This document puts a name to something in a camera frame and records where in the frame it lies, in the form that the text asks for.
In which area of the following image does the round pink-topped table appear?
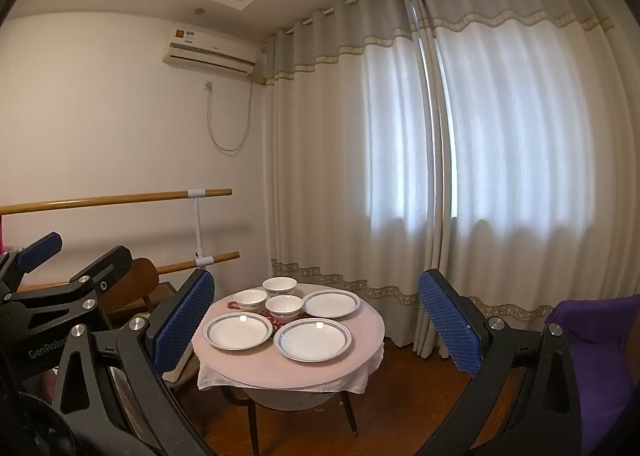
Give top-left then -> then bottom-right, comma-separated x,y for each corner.
192,283 -> 387,442

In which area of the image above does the purple cloth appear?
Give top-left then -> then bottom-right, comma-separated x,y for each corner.
544,293 -> 640,456

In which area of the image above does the white wall air conditioner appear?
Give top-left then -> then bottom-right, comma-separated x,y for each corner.
162,26 -> 258,77

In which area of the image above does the white tablecloth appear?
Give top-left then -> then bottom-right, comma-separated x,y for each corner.
196,331 -> 386,396

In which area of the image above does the short wooden barre rail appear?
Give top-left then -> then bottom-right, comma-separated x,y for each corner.
155,251 -> 241,278

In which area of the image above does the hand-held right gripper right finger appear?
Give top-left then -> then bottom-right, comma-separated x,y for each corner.
417,269 -> 601,456

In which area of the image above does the white barre stand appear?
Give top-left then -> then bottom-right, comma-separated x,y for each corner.
187,189 -> 211,269

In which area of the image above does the white curtain with patterned trim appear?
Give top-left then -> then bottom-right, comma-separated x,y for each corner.
410,0 -> 640,358
265,0 -> 441,357

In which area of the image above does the white bowl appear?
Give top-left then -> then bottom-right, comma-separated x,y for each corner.
233,289 -> 268,312
262,277 -> 299,297
265,295 -> 304,323

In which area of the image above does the wooden framed panel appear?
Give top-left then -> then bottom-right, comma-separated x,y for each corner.
147,281 -> 177,313

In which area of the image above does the long wooden barre rail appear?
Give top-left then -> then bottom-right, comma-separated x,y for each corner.
0,189 -> 233,216

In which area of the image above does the beige cushion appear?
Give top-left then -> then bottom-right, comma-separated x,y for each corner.
164,346 -> 201,384

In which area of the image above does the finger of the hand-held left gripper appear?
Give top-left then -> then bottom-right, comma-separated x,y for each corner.
67,245 -> 135,317
0,231 -> 64,293

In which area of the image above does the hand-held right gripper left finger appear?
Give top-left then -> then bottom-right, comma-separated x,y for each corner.
50,269 -> 217,456

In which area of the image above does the white air conditioner cord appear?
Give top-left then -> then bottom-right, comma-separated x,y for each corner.
205,81 -> 254,153

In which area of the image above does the wooden chair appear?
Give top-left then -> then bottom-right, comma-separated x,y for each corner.
120,257 -> 160,309

